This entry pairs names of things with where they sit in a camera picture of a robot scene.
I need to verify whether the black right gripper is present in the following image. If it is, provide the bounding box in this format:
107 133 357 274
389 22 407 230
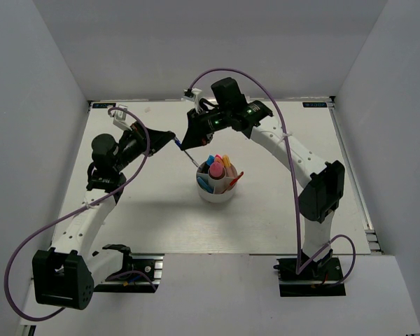
181 106 232 149

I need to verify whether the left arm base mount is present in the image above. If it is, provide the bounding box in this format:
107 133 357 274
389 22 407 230
94 254 164 293

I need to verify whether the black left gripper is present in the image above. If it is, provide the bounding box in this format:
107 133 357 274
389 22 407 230
115 122 177 173

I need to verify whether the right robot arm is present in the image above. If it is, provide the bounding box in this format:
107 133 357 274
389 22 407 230
181 77 345 279

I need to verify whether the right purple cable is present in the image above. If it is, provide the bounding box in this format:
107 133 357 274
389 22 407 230
188 68 357 286

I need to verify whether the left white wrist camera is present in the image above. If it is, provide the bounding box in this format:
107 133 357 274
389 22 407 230
108 106 131 131

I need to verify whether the blue gel pen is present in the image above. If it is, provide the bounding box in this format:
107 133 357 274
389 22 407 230
178 147 200 168

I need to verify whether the pink capped highlighter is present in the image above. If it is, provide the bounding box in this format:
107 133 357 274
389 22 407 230
209 162 225 180

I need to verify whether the blue transparent highlighter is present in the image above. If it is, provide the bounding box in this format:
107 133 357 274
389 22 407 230
197 176 214 194

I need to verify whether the black highlighter blue cap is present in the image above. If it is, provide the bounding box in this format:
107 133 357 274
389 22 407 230
206 155 215 166

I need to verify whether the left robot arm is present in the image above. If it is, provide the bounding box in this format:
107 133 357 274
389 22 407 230
32 122 175 310

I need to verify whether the white round pen holder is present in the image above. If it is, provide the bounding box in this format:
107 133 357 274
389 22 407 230
195 161 237 204

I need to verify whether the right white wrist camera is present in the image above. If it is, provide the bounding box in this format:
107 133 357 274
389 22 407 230
182 87 204 114

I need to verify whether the yellow capped orange highlighter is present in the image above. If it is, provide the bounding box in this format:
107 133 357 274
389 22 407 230
223 155 232 168

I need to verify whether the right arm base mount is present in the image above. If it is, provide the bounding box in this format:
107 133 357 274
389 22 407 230
274 258 346 298

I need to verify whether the red gel pen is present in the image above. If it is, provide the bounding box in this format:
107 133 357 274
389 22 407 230
222 171 244 194

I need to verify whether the grey highlighter orange cap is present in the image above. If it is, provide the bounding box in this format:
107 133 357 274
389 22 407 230
215 157 224 165

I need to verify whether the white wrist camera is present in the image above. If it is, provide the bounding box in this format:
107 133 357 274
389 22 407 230
108 106 131 131
182 87 204 114

